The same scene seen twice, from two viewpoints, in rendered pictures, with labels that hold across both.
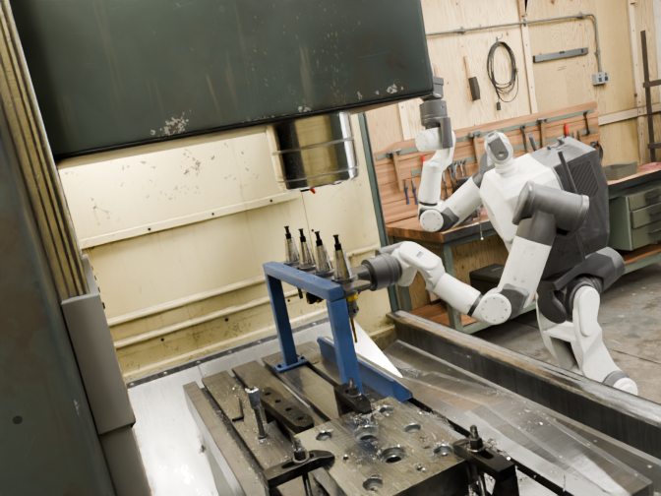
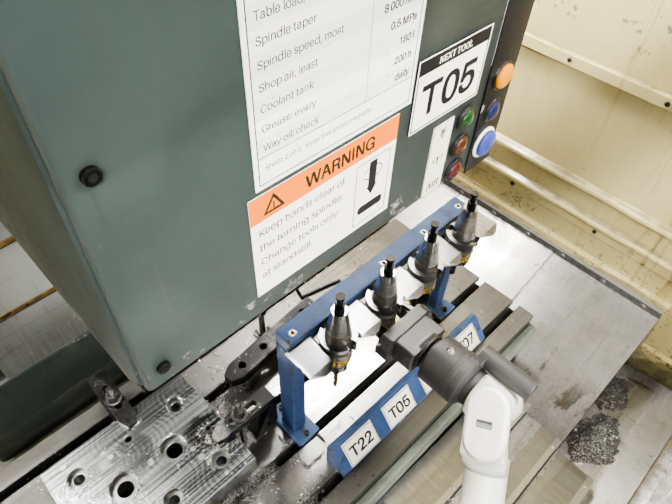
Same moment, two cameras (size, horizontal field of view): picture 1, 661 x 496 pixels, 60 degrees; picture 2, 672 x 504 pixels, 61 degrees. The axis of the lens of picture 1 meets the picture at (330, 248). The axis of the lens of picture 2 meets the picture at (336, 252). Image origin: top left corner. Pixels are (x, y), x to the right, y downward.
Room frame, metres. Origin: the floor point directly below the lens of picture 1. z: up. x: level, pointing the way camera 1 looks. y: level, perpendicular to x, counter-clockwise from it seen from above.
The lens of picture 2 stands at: (1.09, -0.47, 1.99)
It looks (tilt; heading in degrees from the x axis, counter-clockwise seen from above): 48 degrees down; 67
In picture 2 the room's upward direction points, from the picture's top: 3 degrees clockwise
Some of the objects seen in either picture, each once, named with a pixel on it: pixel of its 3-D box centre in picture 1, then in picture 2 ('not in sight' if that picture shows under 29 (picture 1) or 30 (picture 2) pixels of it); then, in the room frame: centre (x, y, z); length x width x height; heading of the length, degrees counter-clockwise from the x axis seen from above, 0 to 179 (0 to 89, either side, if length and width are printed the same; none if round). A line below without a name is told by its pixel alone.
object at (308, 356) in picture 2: (355, 285); (312, 359); (1.25, -0.04, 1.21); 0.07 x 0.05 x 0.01; 113
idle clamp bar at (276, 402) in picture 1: (285, 417); (274, 345); (1.24, 0.18, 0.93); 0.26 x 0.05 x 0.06; 28
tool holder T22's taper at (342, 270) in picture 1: (340, 263); (338, 322); (1.30, -0.02, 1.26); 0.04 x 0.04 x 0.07
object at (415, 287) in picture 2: not in sight; (404, 284); (1.45, 0.05, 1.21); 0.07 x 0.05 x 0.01; 113
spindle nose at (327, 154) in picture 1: (314, 152); not in sight; (1.08, 0.00, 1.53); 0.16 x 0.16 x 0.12
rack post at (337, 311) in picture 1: (347, 360); (292, 386); (1.23, 0.01, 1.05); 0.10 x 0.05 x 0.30; 113
